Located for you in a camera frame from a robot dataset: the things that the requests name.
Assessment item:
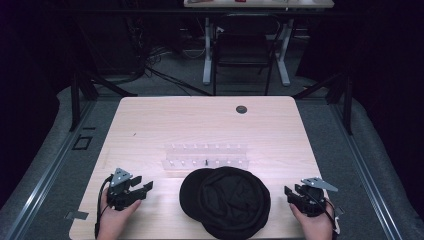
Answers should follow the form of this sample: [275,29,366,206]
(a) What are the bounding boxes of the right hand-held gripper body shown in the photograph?
[294,176,339,218]

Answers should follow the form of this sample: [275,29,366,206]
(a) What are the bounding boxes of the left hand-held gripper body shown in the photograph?
[106,167,148,212]

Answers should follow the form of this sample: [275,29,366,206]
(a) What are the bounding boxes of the small black knit hat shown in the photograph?
[178,167,215,223]

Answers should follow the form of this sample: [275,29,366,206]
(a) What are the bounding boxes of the large black knit hat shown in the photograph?
[197,165,272,240]

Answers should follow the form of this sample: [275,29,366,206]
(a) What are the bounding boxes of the person's right hand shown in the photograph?
[289,202,335,240]

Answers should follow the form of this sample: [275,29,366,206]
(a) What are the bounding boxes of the person's left hand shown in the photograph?
[96,188,143,240]

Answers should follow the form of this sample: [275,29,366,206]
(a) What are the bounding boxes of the grey tape strip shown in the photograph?
[64,210,90,221]

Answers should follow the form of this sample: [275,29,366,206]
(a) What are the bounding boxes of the clear acrylic rack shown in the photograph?
[161,142,250,172]

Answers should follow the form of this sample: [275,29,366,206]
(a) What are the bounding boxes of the black metal stand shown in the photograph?
[293,71,354,136]
[68,69,138,132]

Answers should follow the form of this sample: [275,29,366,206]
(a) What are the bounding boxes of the black metal chair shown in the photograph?
[211,13,282,97]

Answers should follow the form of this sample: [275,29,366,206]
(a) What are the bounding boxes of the white background desk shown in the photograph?
[183,0,335,87]

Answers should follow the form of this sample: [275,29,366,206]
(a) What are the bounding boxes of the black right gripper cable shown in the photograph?
[308,191,340,234]

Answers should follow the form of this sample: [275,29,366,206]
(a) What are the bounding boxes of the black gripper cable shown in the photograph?
[94,174,115,240]
[308,191,340,234]

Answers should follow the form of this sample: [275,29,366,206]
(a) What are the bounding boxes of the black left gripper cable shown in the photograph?
[94,174,115,240]

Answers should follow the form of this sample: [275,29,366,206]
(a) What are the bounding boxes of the black floor cables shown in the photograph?
[126,19,214,98]

